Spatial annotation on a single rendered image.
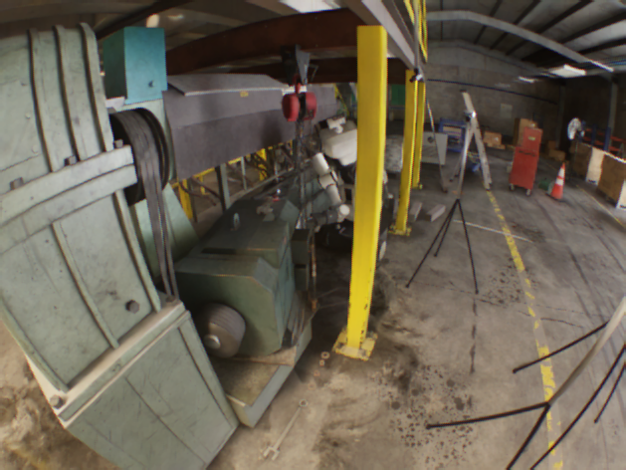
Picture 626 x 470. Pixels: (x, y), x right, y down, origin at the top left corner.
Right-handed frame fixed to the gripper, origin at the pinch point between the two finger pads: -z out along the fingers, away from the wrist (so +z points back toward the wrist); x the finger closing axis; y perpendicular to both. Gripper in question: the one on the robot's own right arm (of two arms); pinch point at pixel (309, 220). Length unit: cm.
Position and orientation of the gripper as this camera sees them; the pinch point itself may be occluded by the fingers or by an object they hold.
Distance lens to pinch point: 175.3
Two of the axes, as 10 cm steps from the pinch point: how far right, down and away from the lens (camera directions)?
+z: 9.1, -2.1, 3.5
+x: -4.1, -4.2, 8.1
